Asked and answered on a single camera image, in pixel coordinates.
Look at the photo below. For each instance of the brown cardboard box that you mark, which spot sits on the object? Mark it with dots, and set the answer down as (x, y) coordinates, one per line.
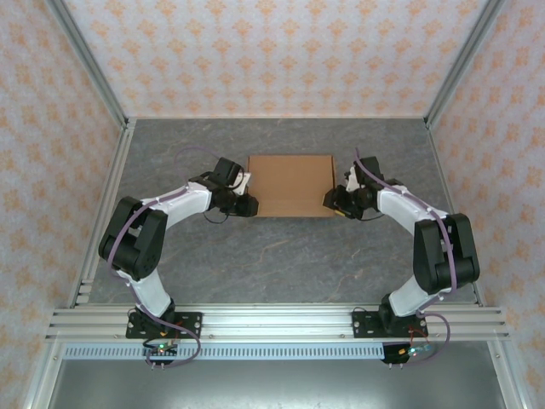
(289, 183)

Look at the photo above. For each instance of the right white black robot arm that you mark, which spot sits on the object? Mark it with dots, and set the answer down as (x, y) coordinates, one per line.
(400, 204)

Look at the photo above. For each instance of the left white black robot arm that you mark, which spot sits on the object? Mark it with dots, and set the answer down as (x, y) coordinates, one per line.
(187, 204)

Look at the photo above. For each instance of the aluminium cross beam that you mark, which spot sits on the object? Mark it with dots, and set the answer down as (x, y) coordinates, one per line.
(277, 321)

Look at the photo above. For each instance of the grey steel plate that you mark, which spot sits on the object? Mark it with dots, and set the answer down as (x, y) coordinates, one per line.
(277, 383)

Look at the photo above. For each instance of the aluminium side rail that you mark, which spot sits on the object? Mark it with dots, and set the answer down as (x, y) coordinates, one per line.
(442, 170)
(118, 170)

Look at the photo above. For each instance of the aluminium upright post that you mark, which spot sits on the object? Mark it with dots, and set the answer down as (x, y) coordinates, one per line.
(465, 55)
(87, 55)

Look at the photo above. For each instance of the aluminium frame leg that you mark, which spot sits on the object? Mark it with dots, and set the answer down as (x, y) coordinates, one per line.
(42, 379)
(508, 379)

